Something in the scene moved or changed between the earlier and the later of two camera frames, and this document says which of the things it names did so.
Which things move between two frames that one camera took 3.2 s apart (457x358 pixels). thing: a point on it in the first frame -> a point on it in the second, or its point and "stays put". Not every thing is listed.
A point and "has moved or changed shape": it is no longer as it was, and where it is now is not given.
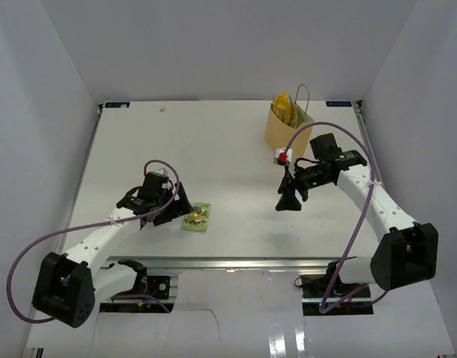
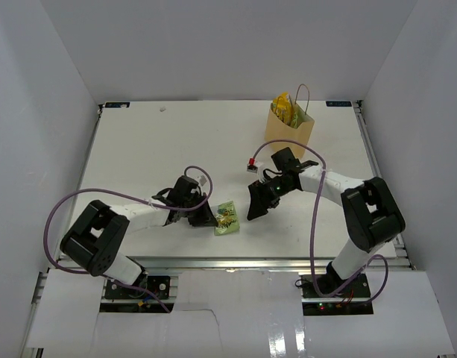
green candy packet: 197,218 has moved or changed shape
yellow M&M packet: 282,108 stays put
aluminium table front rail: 218,263 stays put
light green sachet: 294,122 stays put
